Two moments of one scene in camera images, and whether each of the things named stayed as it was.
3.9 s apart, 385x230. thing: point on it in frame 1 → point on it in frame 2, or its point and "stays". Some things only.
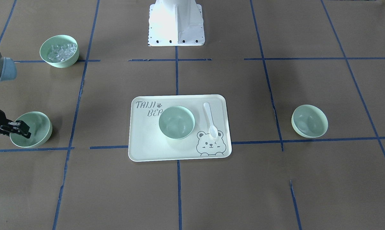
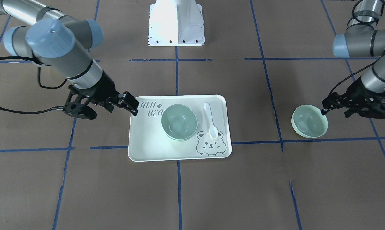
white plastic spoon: [213, 130] stays
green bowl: [309, 121] stays
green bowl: [40, 127] → [179, 122]
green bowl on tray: [176, 122] stays
